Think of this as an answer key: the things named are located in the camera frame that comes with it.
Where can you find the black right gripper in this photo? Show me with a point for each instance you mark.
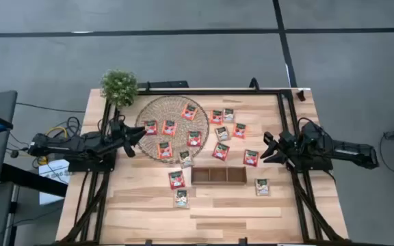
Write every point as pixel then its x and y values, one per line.
pixel 289 145

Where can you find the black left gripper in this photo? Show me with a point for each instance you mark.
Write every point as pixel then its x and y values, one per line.
pixel 121 136

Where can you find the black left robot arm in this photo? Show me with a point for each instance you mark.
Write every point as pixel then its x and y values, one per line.
pixel 63 145

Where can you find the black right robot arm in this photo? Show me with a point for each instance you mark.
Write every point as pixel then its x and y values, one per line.
pixel 351 150

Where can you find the round woven placemat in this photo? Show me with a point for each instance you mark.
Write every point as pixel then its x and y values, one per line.
pixel 180 145

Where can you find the green potted plant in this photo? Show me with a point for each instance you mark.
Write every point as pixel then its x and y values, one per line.
pixel 119 87

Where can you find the black clamp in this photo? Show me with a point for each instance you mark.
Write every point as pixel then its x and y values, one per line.
pixel 253 83
pixel 148 86

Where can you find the long black electronics box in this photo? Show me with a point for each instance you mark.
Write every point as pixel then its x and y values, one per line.
pixel 169 84

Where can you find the wooden three-compartment box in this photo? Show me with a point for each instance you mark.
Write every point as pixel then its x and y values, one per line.
pixel 200 175

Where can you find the white paper sheet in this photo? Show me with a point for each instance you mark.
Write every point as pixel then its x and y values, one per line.
pixel 55 171

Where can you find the black desk beam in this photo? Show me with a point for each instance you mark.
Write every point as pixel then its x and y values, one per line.
pixel 29 179

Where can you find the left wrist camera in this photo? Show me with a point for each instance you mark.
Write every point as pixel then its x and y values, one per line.
pixel 115 128

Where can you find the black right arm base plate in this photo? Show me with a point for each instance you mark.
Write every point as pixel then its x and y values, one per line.
pixel 320 166

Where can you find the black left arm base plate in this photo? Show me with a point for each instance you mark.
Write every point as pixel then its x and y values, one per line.
pixel 80 166

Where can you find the small black corner bracket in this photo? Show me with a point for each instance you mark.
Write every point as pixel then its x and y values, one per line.
pixel 300 96

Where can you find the black aluminium table frame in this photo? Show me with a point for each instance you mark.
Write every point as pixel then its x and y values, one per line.
pixel 217 92

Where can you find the black mount block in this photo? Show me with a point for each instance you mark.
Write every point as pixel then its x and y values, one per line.
pixel 148 242
pixel 243 241

